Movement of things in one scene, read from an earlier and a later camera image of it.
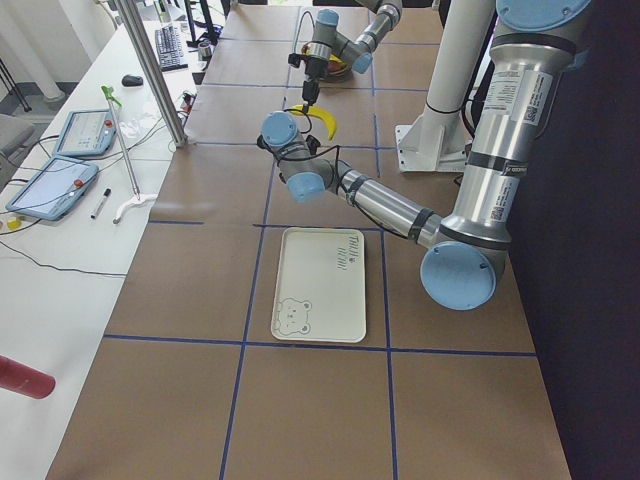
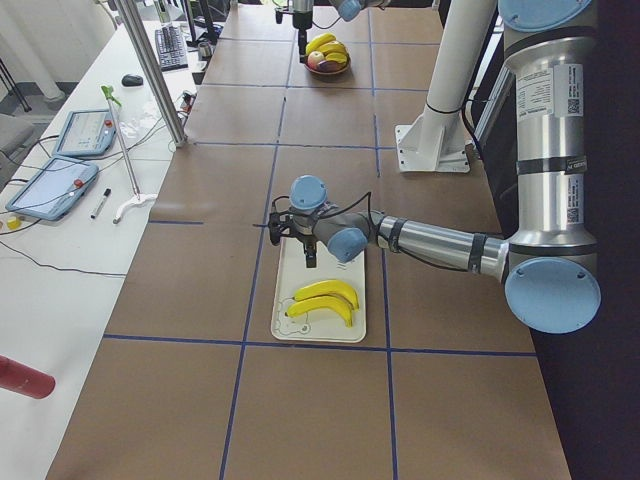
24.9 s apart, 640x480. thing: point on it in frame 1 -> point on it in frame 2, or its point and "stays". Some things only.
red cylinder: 25,379 stays
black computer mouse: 131,81 stays
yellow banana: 316,111 -> 321,302
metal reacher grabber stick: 139,198 stays
